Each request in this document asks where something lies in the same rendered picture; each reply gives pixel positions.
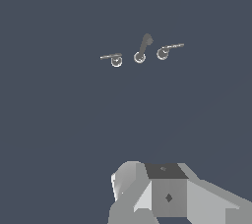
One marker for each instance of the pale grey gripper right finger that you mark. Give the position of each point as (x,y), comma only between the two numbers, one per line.
(210,201)

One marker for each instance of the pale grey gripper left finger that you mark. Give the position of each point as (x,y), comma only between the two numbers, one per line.
(128,182)

